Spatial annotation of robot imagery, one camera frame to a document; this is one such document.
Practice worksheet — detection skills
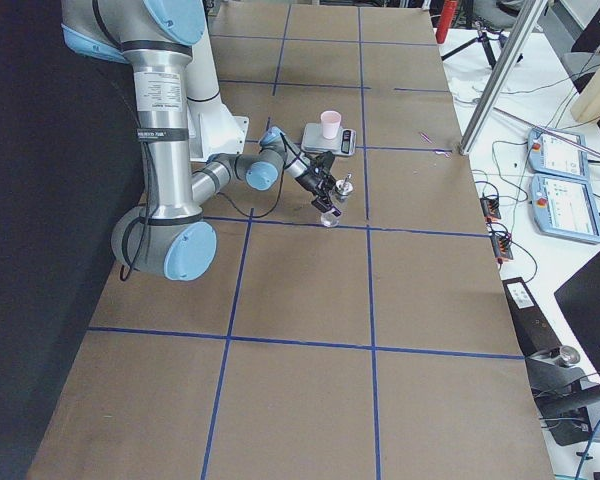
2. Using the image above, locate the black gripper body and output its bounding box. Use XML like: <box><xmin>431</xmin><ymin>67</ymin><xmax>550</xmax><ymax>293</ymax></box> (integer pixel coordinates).
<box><xmin>296</xmin><ymin>151</ymin><xmax>336</xmax><ymax>212</ymax></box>

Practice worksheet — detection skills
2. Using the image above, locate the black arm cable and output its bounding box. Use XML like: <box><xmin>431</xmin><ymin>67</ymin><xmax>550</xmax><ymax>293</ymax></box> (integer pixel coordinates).
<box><xmin>118</xmin><ymin>117</ymin><xmax>331</xmax><ymax>282</ymax></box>

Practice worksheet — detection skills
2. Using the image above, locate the orange connector block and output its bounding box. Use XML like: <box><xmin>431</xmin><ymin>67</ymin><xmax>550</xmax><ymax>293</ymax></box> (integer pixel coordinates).
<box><xmin>490</xmin><ymin>233</ymin><xmax>514</xmax><ymax>264</ymax></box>
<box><xmin>480</xmin><ymin>196</ymin><xmax>501</xmax><ymax>223</ymax></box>

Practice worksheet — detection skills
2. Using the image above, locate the glass sauce dispenser bottle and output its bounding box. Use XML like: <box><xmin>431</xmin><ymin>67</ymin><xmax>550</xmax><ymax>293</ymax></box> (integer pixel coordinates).
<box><xmin>321</xmin><ymin>173</ymin><xmax>354</xmax><ymax>228</ymax></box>

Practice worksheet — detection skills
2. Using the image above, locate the black computer monitor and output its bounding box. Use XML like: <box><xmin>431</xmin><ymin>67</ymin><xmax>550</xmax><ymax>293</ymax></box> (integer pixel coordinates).
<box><xmin>554</xmin><ymin>251</ymin><xmax>600</xmax><ymax>374</ymax></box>

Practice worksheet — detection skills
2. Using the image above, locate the blue teach pendant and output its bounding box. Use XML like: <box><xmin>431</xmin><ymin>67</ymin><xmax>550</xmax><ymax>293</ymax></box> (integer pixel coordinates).
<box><xmin>528</xmin><ymin>128</ymin><xmax>590</xmax><ymax>180</ymax></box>
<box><xmin>530</xmin><ymin>174</ymin><xmax>600</xmax><ymax>244</ymax></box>

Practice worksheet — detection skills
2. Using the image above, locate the white digital kitchen scale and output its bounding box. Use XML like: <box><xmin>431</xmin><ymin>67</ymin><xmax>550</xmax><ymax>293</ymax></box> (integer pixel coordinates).
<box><xmin>301</xmin><ymin>123</ymin><xmax>356</xmax><ymax>157</ymax></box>

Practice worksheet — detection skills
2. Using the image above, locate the lower blue teach pendant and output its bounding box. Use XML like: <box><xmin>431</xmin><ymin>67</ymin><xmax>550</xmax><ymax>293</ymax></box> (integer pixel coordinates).
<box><xmin>530</xmin><ymin>174</ymin><xmax>600</xmax><ymax>244</ymax></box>

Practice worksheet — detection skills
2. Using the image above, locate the upper orange connector block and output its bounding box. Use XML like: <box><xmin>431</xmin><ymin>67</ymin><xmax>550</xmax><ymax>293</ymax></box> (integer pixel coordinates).
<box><xmin>480</xmin><ymin>196</ymin><xmax>501</xmax><ymax>223</ymax></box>

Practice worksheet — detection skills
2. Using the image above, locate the black box with label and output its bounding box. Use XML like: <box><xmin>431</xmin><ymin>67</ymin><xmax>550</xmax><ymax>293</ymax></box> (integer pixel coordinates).
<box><xmin>502</xmin><ymin>277</ymin><xmax>561</xmax><ymax>357</ymax></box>

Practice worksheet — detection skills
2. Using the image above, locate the upper blue teach pendant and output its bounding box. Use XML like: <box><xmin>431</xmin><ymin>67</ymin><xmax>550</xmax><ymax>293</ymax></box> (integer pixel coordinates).
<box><xmin>528</xmin><ymin>128</ymin><xmax>590</xmax><ymax>180</ymax></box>

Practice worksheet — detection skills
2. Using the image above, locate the aluminium frame post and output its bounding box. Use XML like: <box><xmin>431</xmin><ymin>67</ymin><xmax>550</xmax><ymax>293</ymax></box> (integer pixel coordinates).
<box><xmin>458</xmin><ymin>0</ymin><xmax>548</xmax><ymax>155</ymax></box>

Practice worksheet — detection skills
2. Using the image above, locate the pink plastic cup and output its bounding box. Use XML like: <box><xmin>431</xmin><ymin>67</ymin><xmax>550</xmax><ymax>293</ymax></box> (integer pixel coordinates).
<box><xmin>320</xmin><ymin>110</ymin><xmax>342</xmax><ymax>140</ymax></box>

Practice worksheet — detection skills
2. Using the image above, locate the lower orange connector block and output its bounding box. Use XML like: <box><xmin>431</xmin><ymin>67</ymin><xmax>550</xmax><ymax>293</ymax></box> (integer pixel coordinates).
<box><xmin>490</xmin><ymin>233</ymin><xmax>514</xmax><ymax>264</ymax></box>

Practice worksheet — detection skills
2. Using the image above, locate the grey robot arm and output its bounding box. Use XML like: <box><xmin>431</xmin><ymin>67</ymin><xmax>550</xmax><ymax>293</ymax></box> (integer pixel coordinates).
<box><xmin>62</xmin><ymin>1</ymin><xmax>339</xmax><ymax>281</ymax></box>

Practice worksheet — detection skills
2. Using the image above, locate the metal rod green handle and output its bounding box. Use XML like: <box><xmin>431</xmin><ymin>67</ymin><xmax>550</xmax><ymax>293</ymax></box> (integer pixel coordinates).
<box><xmin>493</xmin><ymin>107</ymin><xmax>600</xmax><ymax>159</ymax></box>

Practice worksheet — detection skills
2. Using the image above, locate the red cylinder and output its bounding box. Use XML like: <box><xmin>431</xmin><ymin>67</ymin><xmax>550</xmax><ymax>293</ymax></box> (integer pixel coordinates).
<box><xmin>435</xmin><ymin>0</ymin><xmax>458</xmax><ymax>45</ymax></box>

